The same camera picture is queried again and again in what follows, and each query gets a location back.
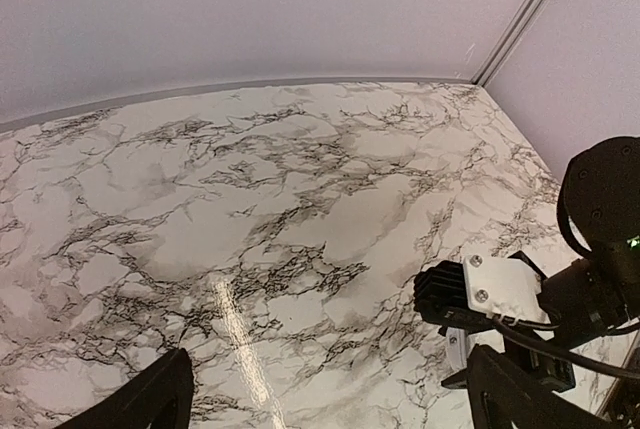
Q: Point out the white remote control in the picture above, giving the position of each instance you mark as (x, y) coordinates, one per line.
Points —
(457, 348)

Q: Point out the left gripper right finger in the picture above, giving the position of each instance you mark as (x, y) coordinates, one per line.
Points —
(501, 395)

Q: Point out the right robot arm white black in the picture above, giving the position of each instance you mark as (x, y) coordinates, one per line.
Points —
(595, 296)

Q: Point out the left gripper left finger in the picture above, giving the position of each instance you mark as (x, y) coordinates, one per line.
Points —
(160, 396)

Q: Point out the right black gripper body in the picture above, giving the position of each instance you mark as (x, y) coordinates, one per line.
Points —
(554, 374)

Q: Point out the right aluminium frame post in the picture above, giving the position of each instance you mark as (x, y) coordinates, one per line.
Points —
(508, 41)

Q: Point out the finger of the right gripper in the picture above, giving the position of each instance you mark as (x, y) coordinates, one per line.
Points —
(458, 380)

